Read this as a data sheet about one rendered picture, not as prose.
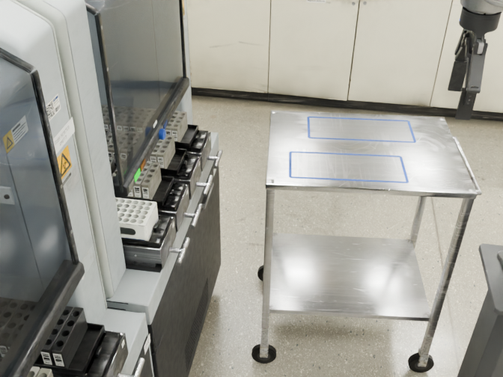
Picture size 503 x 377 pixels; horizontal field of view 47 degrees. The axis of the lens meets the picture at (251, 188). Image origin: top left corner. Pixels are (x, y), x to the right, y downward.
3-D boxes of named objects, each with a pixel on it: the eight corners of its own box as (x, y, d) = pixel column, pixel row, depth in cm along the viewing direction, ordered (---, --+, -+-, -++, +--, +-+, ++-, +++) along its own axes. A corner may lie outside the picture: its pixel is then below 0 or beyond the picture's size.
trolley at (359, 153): (251, 365, 214) (254, 183, 167) (257, 277, 252) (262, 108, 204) (434, 375, 212) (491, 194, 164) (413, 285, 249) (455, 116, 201)
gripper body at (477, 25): (505, 16, 112) (493, 61, 117) (498, 2, 119) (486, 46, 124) (465, 13, 113) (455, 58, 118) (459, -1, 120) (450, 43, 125)
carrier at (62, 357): (79, 325, 123) (74, 306, 120) (88, 327, 123) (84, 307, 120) (56, 370, 114) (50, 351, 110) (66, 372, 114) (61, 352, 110)
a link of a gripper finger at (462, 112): (477, 88, 119) (477, 90, 118) (469, 118, 123) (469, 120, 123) (462, 87, 119) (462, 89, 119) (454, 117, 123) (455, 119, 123)
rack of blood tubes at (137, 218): (37, 231, 151) (32, 212, 147) (54, 208, 159) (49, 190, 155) (148, 244, 147) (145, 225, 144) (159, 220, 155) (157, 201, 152)
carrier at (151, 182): (155, 179, 168) (153, 161, 164) (162, 179, 168) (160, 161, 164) (143, 203, 158) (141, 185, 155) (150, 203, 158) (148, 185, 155)
